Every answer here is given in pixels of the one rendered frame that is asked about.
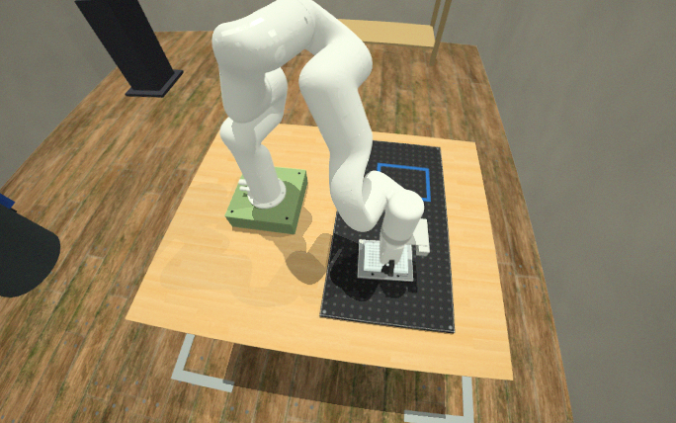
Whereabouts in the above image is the blue rectangular tape outline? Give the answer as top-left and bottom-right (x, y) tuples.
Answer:
(377, 163), (431, 202)

